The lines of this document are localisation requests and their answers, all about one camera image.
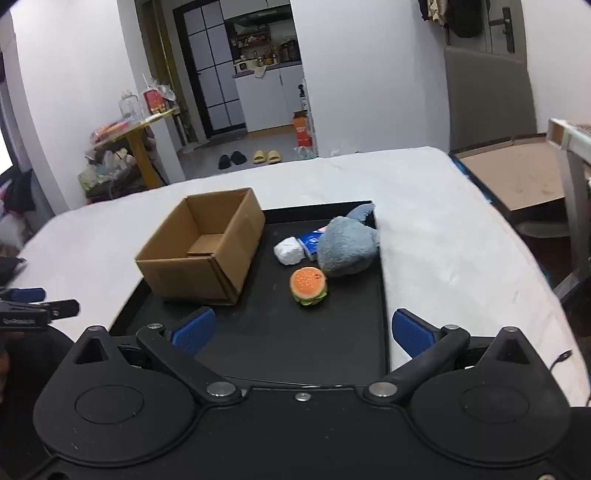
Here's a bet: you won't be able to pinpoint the pile of bags and boxes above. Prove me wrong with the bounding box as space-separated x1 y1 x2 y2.
78 147 155 205

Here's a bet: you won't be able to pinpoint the white soft pack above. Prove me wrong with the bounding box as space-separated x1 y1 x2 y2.
273 236 305 266

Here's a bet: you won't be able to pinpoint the clear glass jar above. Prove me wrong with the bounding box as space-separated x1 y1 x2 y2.
119 91 143 120

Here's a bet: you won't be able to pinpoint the blue tissue pack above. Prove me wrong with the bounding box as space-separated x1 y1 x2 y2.
298 226 331 259

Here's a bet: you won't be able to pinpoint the orange cardboard box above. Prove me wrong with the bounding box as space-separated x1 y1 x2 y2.
291 111 313 148

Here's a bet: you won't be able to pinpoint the door with black handle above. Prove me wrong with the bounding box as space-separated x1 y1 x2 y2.
485 0 525 57

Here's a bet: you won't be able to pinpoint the white kitchen cabinet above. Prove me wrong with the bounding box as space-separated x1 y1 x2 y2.
233 62 308 133

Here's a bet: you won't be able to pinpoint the colourful clutter on yellow table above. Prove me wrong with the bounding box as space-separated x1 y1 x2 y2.
90 117 133 141

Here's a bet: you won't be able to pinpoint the black framed glass door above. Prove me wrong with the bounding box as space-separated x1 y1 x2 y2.
173 2 247 138

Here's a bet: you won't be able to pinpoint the row of kitchen bottles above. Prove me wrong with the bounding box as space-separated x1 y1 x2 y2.
252 39 302 65

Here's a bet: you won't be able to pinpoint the white framed table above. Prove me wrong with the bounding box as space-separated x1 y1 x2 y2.
547 117 591 298

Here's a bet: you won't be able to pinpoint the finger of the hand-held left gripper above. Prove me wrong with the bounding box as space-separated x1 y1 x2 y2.
0 286 48 305
0 299 81 331

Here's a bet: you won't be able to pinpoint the brown cardboard box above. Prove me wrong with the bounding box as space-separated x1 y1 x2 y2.
135 187 267 306

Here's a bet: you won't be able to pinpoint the light blue fluffy towel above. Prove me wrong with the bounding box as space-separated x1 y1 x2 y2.
316 203 382 278

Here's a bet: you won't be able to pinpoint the hanging dark clothes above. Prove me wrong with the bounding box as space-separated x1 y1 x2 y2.
418 0 484 38

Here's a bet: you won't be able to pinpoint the black tray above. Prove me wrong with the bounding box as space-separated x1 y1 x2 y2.
108 200 393 386

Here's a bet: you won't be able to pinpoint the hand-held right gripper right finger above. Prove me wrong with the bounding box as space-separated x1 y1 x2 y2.
363 308 532 407

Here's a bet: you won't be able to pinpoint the burger plush toy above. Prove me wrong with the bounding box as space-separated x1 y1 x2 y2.
289 267 329 308

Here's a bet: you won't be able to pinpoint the red box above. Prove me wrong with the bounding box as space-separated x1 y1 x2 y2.
142 85 168 115

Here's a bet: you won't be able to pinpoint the dark bag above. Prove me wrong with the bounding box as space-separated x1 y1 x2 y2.
0 170 36 214

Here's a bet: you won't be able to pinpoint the yellow side table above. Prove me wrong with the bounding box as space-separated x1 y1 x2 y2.
90 105 181 189

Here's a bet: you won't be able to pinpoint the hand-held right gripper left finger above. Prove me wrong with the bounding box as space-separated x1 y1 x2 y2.
69 307 242 406

